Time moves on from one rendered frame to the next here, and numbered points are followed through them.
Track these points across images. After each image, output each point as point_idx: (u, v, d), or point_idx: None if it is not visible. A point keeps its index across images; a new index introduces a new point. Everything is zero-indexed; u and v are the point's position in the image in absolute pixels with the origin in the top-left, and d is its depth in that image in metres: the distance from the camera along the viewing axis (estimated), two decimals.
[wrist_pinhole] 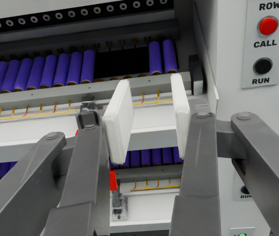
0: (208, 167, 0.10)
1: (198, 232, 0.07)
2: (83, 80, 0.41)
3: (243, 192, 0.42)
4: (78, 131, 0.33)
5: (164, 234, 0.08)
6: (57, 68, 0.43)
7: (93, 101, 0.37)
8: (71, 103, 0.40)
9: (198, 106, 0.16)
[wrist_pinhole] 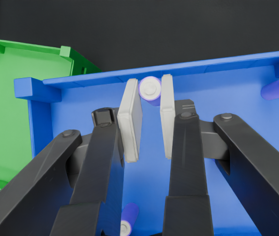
0: (195, 167, 0.10)
1: (191, 231, 0.07)
2: None
3: None
4: None
5: (164, 234, 0.08)
6: None
7: None
8: None
9: (185, 106, 0.16)
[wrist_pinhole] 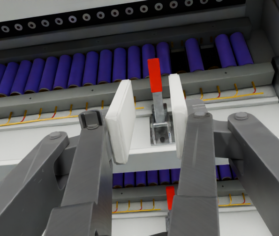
0: (206, 167, 0.10)
1: (196, 232, 0.07)
2: (147, 76, 0.37)
3: None
4: (153, 86, 0.31)
5: (164, 234, 0.08)
6: (115, 63, 0.39)
7: (166, 110, 0.32)
8: (135, 111, 0.35)
9: (195, 106, 0.16)
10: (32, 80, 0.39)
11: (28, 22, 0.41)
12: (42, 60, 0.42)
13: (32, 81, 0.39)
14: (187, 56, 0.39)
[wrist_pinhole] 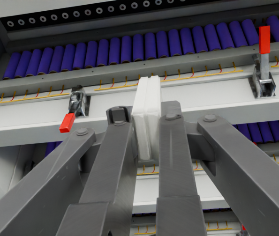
0: (183, 167, 0.10)
1: (184, 231, 0.07)
2: (241, 46, 0.44)
3: None
4: (260, 49, 0.38)
5: (164, 234, 0.08)
6: (210, 36, 0.46)
7: (268, 70, 0.39)
8: (236, 73, 0.42)
9: (171, 108, 0.17)
10: (139, 51, 0.46)
11: (132, 3, 0.48)
12: (141, 35, 0.49)
13: (139, 51, 0.46)
14: (270, 31, 0.46)
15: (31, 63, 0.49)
